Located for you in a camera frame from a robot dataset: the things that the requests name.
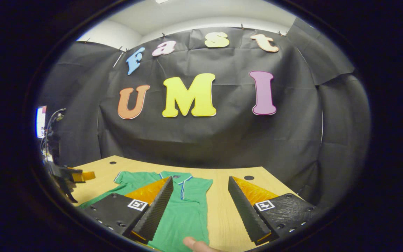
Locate black backdrop cloth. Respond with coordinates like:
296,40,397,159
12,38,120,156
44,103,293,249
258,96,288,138
37,19,372,210

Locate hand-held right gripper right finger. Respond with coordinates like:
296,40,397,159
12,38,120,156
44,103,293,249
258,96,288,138
227,176,317,245

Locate black gooseneck stand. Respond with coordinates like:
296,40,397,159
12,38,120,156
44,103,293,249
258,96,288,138
40,108,66,165

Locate green T-shirt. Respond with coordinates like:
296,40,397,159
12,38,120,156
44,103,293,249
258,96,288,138
77,170,213,252

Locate computer monitor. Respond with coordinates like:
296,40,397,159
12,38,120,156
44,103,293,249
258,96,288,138
35,106,47,138

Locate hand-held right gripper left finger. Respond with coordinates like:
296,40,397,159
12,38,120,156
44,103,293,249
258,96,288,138
83,176,174,245

